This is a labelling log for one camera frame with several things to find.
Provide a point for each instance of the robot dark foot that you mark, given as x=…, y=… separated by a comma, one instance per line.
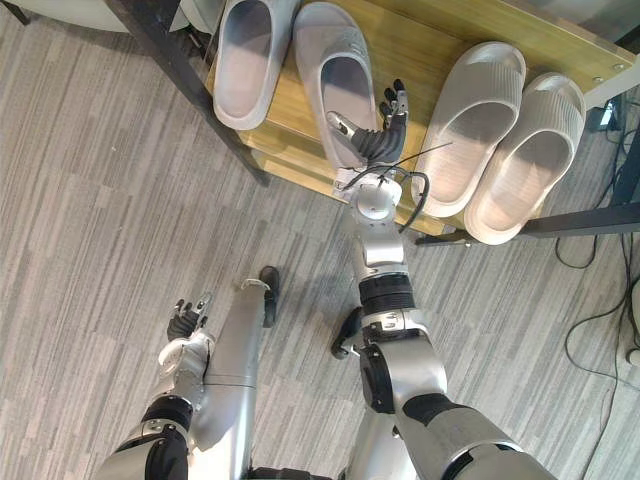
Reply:
x=270, y=280
x=345, y=332

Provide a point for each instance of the robot left dark foot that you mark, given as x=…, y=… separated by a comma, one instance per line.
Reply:
x=270, y=280

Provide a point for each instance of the robot silver leg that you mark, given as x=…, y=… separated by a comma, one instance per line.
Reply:
x=372, y=445
x=235, y=355

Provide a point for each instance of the wooden shoe rack black frame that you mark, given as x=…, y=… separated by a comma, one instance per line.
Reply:
x=400, y=55

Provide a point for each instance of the robot right five-finger hand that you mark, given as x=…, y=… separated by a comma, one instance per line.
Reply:
x=380, y=142

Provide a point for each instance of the robot left five-finger hand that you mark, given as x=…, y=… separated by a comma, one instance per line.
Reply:
x=184, y=324

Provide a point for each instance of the white upholstered seat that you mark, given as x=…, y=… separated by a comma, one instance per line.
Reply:
x=75, y=10

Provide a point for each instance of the robot left silver arm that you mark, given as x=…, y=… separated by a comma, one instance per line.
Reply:
x=187, y=360

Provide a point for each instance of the beige ribbed slipper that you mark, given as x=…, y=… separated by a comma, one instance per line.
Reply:
x=510, y=210
x=450, y=165

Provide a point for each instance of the robot right silver leg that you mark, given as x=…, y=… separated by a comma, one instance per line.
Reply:
x=372, y=445

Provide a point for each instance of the robot right dark foot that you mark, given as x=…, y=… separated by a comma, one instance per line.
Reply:
x=345, y=332

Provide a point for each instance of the small black box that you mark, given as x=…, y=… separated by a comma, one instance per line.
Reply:
x=599, y=117

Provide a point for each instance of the robot right silver arm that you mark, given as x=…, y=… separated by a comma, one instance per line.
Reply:
x=382, y=250

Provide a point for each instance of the robot left silver leg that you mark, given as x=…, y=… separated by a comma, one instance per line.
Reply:
x=235, y=355

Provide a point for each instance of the white board panel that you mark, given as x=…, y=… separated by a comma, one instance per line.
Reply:
x=612, y=85

